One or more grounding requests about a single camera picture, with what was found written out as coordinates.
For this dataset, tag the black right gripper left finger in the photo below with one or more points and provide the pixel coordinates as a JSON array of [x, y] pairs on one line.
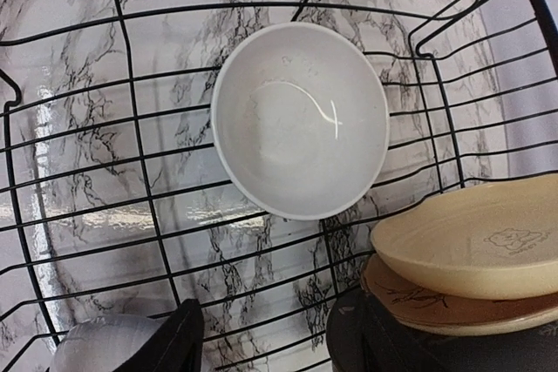
[[176, 345]]

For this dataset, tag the small white bowl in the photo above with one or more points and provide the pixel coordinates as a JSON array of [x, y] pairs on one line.
[[300, 121]]

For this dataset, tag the grey reindeer plate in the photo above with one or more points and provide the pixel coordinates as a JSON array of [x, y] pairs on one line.
[[534, 349]]

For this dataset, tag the large white bowl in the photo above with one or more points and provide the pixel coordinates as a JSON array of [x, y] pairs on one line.
[[103, 343]]

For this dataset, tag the cream bird pattern plate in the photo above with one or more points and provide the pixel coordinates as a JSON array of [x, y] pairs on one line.
[[440, 314]]

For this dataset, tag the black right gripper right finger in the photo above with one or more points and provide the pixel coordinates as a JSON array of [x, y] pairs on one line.
[[364, 336]]

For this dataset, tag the pale yellow round plate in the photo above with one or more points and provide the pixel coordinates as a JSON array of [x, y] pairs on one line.
[[496, 241]]

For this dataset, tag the black wire dish rack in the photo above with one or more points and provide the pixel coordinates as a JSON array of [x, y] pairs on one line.
[[114, 201]]

